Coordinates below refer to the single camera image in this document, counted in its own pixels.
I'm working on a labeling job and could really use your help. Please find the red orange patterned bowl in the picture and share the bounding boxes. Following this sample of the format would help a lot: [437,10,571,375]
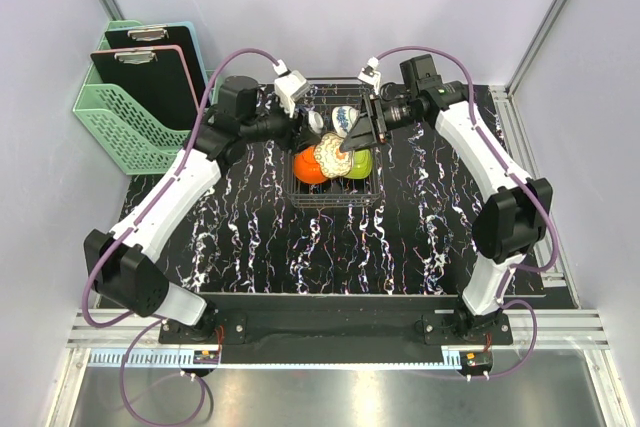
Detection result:
[307,111,324,134]

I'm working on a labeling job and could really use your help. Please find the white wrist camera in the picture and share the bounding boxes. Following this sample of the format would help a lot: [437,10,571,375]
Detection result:
[357,57,382,95]
[274,70,310,118]

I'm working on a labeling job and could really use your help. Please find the black clipboard blue edge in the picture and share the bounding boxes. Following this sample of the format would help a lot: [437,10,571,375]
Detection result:
[104,21,207,105]

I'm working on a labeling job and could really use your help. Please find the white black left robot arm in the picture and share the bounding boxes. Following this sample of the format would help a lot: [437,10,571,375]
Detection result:
[84,71,321,343]

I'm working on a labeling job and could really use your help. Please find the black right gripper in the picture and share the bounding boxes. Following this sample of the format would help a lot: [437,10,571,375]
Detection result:
[339,93,424,155]

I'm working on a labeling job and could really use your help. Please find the black clipboard pink edge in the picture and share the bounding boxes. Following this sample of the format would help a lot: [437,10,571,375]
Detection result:
[90,49,198,130]

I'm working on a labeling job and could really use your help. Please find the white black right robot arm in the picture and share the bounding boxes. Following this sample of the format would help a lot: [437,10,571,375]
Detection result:
[340,47,557,344]

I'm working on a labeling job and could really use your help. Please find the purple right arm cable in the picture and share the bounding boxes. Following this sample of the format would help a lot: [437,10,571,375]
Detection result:
[369,45,560,381]

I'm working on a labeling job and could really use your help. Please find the black marble pattern mat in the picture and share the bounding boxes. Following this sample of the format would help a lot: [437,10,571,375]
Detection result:
[102,82,549,297]

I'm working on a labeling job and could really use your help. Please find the blue white patterned bowl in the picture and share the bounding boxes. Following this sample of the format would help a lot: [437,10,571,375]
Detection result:
[331,106,359,138]

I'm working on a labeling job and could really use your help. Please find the dark wire dish rack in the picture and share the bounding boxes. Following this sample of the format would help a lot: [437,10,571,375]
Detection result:
[284,77,382,209]

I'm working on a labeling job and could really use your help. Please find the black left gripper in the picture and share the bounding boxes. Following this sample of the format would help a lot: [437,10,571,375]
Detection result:
[240,93,321,154]

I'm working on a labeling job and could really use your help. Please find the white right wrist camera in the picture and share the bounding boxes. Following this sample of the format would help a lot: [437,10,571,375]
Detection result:
[357,57,382,95]

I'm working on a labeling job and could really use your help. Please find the white top bowl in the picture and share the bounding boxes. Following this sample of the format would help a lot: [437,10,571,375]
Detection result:
[345,149,373,180]

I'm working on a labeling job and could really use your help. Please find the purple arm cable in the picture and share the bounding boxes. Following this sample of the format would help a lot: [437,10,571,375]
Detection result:
[82,48,289,424]
[369,45,560,381]

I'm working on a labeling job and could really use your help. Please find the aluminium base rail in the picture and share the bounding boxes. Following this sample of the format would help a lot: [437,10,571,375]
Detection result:
[68,310,609,371]

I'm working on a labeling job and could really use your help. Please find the colourful patterned small bowl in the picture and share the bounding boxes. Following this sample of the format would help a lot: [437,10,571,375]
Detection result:
[314,132,353,179]

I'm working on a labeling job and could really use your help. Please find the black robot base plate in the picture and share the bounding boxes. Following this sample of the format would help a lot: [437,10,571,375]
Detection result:
[159,291,511,366]

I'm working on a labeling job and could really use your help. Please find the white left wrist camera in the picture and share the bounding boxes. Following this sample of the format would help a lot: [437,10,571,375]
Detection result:
[274,70,310,118]

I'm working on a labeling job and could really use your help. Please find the right aluminium frame post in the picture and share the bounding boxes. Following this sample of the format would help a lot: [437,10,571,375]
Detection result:
[505,0,570,96]

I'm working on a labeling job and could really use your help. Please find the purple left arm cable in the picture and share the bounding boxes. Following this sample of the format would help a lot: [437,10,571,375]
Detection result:
[82,48,289,424]

